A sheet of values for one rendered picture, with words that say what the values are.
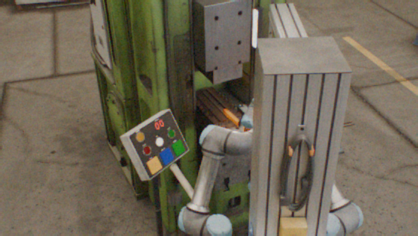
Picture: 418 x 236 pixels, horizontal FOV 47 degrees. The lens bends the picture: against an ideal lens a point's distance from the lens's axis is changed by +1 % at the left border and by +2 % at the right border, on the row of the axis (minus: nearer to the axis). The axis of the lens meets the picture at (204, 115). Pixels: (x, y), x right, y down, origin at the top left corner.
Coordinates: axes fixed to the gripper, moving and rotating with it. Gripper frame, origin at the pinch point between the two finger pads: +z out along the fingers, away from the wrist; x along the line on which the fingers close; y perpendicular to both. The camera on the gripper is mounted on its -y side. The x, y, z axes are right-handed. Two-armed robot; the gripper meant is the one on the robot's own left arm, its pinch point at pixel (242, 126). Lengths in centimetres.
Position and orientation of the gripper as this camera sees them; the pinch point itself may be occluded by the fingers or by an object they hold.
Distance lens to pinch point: 291.6
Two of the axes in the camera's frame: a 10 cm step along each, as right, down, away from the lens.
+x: 9.0, -2.6, 3.6
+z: -1.9, 4.9, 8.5
